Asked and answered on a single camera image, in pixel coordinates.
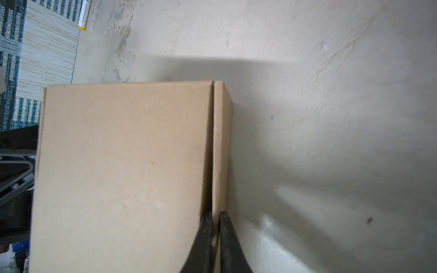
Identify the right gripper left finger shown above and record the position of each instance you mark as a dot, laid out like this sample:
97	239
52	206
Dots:
199	258

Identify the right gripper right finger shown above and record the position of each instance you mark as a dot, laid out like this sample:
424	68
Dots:
232	259

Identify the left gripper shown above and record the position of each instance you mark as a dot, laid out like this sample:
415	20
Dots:
18	159

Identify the brown cardboard box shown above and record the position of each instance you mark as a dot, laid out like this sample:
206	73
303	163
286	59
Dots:
124	174

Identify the yellow white marker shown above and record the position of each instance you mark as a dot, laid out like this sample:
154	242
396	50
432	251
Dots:
84	13

